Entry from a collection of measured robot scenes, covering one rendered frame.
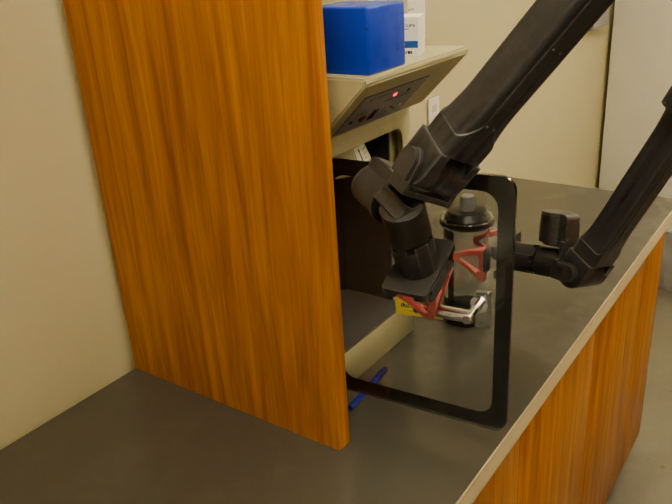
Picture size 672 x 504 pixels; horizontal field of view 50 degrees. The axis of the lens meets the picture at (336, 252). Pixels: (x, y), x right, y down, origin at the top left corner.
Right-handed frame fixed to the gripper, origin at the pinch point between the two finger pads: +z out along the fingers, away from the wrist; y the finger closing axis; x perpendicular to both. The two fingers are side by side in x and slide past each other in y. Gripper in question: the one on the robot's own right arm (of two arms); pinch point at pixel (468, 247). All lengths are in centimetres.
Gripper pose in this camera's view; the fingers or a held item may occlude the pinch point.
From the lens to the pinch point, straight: 148.1
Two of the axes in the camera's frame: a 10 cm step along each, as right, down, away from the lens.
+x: 0.8, 9.2, 3.9
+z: -8.2, -1.7, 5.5
